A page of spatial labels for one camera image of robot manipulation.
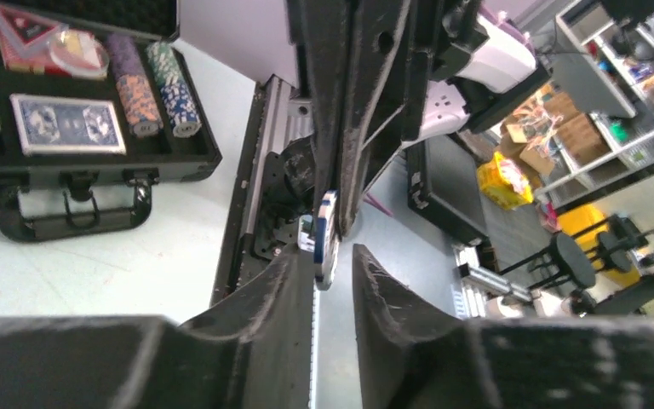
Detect metal storage shelf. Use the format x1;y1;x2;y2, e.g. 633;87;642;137
540;1;654;213

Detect yellow bin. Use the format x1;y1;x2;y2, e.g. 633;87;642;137
477;151;534;210

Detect black round stool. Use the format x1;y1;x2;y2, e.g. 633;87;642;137
497;233;597;290

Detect black poker case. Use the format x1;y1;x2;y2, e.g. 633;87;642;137
0;1;222;243

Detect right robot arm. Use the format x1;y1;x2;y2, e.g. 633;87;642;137
286;1;549;236

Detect red card deck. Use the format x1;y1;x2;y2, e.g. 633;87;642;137
0;4;71;77

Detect blue card deck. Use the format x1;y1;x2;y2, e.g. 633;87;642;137
9;94;127;156

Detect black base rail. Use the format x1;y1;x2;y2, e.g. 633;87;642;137
210;76;313;304

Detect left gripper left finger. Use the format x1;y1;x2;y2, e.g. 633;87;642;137
0;245;313;408

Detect white poker chip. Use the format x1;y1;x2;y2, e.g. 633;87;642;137
297;190;341;291

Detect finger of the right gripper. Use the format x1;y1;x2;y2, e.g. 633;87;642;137
338;1;445;237
287;0;356;227

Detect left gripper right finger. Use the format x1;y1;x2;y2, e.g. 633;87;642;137
353;245;654;408

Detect clear dealer button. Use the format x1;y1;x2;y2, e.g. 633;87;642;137
48;29;110;80

